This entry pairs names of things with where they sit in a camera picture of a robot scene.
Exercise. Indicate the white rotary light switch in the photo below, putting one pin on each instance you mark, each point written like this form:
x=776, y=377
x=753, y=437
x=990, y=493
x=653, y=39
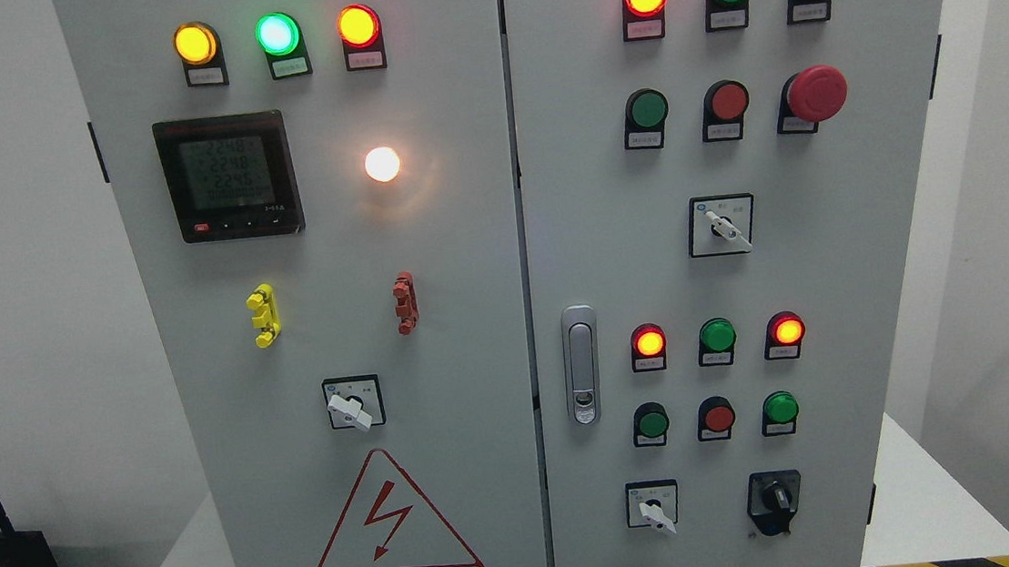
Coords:
x=354, y=402

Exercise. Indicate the green lit indicator light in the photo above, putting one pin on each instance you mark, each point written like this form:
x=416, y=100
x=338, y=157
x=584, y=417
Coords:
x=284, y=46

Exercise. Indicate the yellow indicator light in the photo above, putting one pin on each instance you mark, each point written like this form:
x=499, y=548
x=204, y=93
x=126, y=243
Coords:
x=201, y=54

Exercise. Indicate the red terminal connector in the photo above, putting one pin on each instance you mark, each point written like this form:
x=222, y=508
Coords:
x=406, y=309

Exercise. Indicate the red lit indicator lower left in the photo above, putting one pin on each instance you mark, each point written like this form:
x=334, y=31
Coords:
x=648, y=348

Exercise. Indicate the clear round lamp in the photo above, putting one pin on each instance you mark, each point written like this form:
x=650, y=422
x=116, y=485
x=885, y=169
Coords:
x=382, y=164

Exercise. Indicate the green push button lower left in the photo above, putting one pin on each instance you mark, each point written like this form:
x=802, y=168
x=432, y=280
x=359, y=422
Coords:
x=650, y=425

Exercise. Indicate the green indicator lower middle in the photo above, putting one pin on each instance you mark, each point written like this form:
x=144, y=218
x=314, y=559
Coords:
x=717, y=341

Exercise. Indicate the grey left cabinet door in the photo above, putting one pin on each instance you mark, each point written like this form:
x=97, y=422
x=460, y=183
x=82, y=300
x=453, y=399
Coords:
x=457, y=391

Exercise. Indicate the grey cabinet door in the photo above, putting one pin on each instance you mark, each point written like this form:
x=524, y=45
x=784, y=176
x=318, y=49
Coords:
x=608, y=227
x=457, y=391

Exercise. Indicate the green push button second row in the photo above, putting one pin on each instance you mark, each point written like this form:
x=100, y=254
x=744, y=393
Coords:
x=645, y=117

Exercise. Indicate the yellow terminal connector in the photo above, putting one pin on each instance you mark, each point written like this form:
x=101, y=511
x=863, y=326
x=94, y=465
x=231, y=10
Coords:
x=264, y=314

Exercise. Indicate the red push button lower middle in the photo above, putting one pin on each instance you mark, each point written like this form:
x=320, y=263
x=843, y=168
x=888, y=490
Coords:
x=715, y=419

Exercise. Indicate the grey right cabinet door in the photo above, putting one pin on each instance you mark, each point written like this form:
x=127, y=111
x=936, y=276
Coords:
x=608, y=227

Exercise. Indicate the red lit indicator lower right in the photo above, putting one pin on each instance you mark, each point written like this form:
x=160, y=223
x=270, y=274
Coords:
x=784, y=334

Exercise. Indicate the red electric warning sticker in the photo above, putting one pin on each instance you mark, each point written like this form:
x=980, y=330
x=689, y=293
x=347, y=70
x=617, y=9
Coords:
x=387, y=521

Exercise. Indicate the red push button second row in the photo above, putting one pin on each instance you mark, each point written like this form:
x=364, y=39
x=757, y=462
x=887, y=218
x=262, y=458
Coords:
x=725, y=104

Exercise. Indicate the black digital power meter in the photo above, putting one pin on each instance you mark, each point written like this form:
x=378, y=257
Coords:
x=230, y=176

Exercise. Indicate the red lit indicator light left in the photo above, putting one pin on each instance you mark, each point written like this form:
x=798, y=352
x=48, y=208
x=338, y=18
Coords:
x=360, y=31

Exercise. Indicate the green push button lower right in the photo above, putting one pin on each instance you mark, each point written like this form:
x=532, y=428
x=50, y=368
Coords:
x=779, y=414

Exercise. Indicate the red lit indicator top right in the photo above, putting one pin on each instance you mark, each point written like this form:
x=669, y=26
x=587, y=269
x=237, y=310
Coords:
x=643, y=20

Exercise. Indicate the red emergency stop button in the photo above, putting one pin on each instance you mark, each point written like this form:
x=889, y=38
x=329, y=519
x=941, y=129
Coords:
x=816, y=93

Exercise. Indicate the white cabinet platform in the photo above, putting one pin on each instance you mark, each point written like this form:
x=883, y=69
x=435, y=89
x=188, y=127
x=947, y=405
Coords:
x=921, y=517

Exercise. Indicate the silver door lock handle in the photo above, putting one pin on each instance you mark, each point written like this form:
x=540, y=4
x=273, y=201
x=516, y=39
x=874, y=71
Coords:
x=581, y=362

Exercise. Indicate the white rotary switch upper right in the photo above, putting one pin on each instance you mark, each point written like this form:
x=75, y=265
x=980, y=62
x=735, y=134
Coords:
x=721, y=224

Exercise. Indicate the white rotary switch bottom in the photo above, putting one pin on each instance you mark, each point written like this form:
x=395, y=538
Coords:
x=652, y=504

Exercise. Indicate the black rotary switch bottom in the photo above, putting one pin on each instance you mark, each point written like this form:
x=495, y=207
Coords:
x=773, y=499

